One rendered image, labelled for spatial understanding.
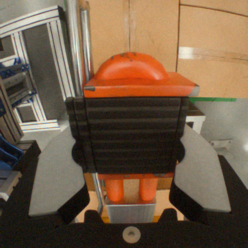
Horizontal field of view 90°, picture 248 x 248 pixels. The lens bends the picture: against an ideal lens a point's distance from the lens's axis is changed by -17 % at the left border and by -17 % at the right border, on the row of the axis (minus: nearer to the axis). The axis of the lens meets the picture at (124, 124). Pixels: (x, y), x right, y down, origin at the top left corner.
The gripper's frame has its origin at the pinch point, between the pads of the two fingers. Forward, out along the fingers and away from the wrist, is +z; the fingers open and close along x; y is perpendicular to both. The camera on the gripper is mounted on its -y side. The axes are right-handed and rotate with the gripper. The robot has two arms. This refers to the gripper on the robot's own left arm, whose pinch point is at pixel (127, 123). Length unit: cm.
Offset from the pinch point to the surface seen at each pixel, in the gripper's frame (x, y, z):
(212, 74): 41, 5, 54
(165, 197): 10.9, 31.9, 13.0
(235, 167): 107, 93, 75
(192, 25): 28, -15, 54
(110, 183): -1.9, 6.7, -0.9
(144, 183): 1.8, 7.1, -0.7
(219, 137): 101, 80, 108
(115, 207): -1.6, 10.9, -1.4
